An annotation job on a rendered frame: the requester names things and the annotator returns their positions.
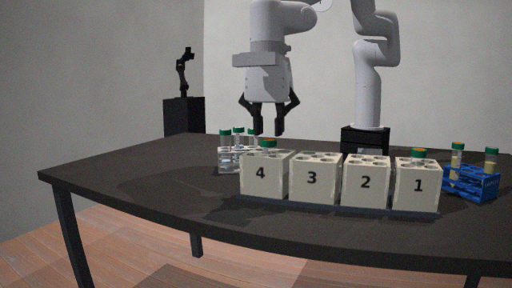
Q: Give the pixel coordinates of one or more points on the white bucket adapter with five holes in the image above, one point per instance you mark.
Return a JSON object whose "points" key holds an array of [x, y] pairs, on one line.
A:
{"points": [[365, 185], [416, 188], [265, 175], [315, 181]]}

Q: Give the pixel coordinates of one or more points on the blue tube rack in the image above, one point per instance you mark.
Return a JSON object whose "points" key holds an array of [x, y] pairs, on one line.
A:
{"points": [[489, 186]]}

